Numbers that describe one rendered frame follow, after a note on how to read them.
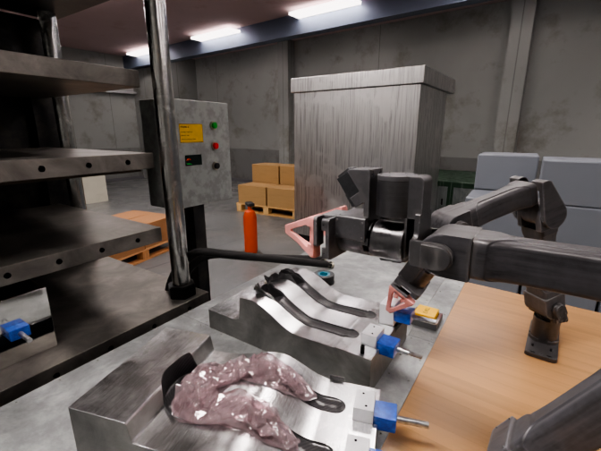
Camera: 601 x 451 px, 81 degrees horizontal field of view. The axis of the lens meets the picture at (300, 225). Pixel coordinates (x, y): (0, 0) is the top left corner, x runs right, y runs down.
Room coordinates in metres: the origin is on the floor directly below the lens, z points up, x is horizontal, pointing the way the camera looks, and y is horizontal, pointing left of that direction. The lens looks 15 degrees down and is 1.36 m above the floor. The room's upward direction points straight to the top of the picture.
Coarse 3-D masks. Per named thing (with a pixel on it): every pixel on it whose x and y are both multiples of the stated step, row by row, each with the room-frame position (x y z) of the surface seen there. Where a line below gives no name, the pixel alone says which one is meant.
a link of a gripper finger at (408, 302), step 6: (390, 288) 0.76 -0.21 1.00; (396, 288) 0.75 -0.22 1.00; (402, 288) 0.76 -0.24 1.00; (390, 294) 0.76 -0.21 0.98; (402, 294) 0.74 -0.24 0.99; (408, 294) 0.74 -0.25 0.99; (390, 300) 0.77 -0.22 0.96; (408, 300) 0.73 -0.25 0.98; (414, 300) 0.74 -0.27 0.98; (390, 306) 0.78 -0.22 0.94; (396, 306) 0.76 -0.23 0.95; (402, 306) 0.75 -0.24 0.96; (408, 306) 0.74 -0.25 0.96; (390, 312) 0.77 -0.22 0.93
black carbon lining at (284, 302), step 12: (264, 276) 0.92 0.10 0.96; (276, 276) 0.96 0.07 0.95; (288, 276) 0.96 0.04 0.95; (300, 276) 0.98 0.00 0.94; (264, 288) 0.98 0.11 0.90; (276, 288) 0.89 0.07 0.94; (312, 288) 0.95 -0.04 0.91; (276, 300) 0.86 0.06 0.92; (288, 300) 0.86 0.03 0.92; (324, 300) 0.92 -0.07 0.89; (300, 312) 0.84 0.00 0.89; (348, 312) 0.85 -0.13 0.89; (360, 312) 0.86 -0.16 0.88; (372, 312) 0.84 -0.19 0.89; (312, 324) 0.80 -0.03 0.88; (324, 324) 0.80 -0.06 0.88; (348, 336) 0.73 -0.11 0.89
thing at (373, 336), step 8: (368, 328) 0.72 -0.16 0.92; (376, 328) 0.72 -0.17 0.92; (384, 328) 0.72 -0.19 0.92; (368, 336) 0.69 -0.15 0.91; (376, 336) 0.69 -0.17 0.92; (384, 336) 0.71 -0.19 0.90; (392, 336) 0.71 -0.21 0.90; (368, 344) 0.69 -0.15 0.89; (376, 344) 0.68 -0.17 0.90; (384, 344) 0.68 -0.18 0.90; (392, 344) 0.68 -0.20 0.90; (384, 352) 0.68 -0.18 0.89; (392, 352) 0.67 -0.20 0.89; (400, 352) 0.67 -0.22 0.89; (408, 352) 0.66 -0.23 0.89
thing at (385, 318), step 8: (384, 304) 0.79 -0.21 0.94; (392, 304) 0.79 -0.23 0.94; (384, 312) 0.79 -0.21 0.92; (392, 312) 0.78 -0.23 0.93; (400, 312) 0.77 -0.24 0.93; (408, 312) 0.77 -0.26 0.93; (384, 320) 0.79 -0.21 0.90; (392, 320) 0.77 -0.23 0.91; (400, 320) 0.77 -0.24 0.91; (408, 320) 0.76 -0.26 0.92; (424, 320) 0.75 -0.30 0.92; (432, 320) 0.74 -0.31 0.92
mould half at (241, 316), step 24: (288, 288) 0.91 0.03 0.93; (216, 312) 0.90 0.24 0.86; (240, 312) 0.85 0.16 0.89; (264, 312) 0.80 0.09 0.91; (288, 312) 0.82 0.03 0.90; (312, 312) 0.85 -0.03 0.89; (336, 312) 0.85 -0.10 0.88; (240, 336) 0.85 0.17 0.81; (264, 336) 0.80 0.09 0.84; (288, 336) 0.76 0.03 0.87; (312, 336) 0.74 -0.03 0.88; (336, 336) 0.73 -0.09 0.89; (360, 336) 0.73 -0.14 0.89; (312, 360) 0.72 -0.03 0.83; (336, 360) 0.69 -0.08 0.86; (360, 360) 0.65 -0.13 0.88; (384, 360) 0.71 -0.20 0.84; (360, 384) 0.65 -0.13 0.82
